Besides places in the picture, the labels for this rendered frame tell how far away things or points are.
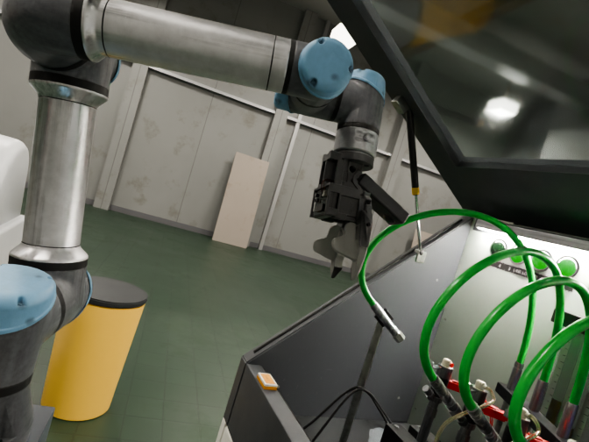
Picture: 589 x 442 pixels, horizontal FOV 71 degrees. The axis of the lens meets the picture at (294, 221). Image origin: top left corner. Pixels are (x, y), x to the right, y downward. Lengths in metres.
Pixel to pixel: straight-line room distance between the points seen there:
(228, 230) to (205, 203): 0.86
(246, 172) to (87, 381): 7.55
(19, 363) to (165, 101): 9.12
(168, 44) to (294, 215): 9.47
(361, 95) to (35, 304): 0.58
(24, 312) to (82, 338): 1.62
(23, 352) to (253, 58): 0.50
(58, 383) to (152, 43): 2.01
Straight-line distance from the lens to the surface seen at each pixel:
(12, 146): 2.27
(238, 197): 9.35
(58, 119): 0.76
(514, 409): 0.61
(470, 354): 0.64
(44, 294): 0.67
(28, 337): 0.67
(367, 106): 0.74
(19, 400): 0.73
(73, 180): 0.76
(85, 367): 2.33
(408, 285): 1.17
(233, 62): 0.60
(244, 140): 9.70
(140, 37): 0.62
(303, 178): 10.00
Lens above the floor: 1.34
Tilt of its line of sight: 3 degrees down
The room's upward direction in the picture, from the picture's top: 17 degrees clockwise
